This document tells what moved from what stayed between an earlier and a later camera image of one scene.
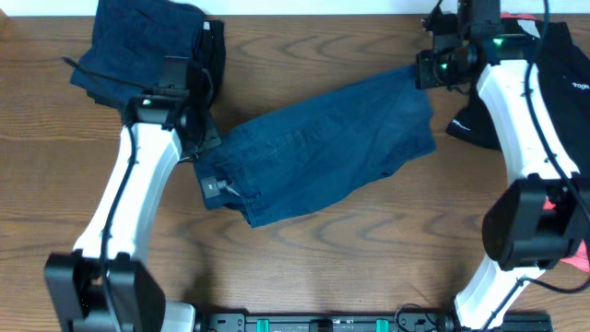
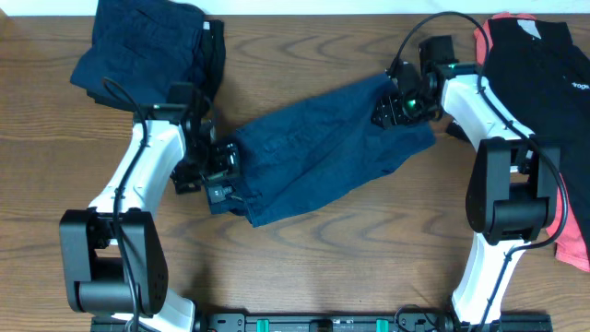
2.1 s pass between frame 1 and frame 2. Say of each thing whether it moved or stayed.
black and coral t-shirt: stayed
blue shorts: stayed
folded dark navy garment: stayed
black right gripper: moved
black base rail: stayed
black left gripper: moved
